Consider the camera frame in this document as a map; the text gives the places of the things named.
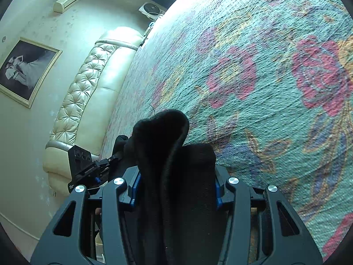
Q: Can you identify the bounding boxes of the black pants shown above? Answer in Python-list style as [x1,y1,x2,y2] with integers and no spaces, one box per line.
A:
[109,110,227,264]

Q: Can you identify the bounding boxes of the white fan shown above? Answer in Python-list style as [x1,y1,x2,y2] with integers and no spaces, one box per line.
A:
[139,2,165,21]

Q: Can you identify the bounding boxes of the framed black-white picture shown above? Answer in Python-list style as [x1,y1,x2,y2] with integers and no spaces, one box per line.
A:
[1,37,62,109]

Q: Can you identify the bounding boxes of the cream tufted headboard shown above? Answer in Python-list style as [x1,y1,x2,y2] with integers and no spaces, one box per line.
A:
[43,26,144,196]

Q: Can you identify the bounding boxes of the floral bedspread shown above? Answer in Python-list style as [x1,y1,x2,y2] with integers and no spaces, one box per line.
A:
[100,0,352,260]

